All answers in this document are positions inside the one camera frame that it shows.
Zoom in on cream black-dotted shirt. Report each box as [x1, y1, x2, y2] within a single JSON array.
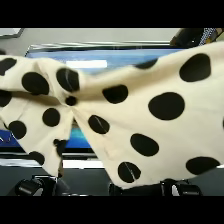
[[0, 41, 224, 191]]

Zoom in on heap of clothes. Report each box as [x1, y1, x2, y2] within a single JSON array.
[[169, 27, 224, 48]]

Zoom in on silver frame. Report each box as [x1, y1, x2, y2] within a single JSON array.
[[0, 157, 224, 197]]

